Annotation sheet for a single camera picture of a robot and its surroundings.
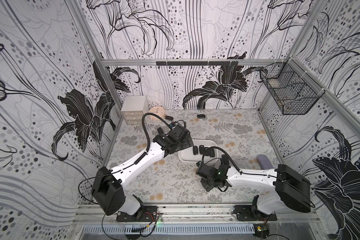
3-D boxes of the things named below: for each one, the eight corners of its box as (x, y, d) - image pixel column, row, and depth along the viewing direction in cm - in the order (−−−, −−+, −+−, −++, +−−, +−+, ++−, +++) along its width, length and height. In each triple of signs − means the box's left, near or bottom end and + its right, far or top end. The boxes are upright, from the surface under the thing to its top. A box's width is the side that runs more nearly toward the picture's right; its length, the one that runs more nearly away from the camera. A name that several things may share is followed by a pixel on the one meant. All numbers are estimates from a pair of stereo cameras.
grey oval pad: (262, 170, 89) (265, 168, 87) (255, 156, 95) (257, 154, 92) (271, 169, 89) (273, 167, 87) (263, 155, 95) (265, 153, 93)
